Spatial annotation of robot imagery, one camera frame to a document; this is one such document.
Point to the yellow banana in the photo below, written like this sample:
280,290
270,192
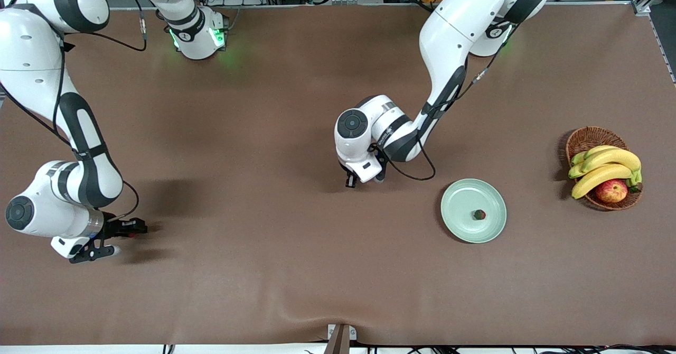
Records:
597,179
615,157
579,158
599,149
574,171

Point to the red yellow apple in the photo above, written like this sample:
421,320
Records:
611,191

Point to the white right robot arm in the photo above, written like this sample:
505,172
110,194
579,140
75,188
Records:
31,53

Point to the brown wicker basket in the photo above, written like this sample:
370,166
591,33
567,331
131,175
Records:
586,138

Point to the red strawberry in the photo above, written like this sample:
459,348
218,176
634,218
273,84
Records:
479,215

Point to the brown table cover mat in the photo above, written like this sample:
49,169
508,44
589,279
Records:
317,264

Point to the grey metal table bracket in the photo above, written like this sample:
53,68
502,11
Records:
340,341

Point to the pale green round plate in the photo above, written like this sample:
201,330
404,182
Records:
459,222

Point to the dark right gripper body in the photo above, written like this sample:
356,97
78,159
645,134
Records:
116,227

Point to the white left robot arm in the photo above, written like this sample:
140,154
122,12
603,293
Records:
454,31

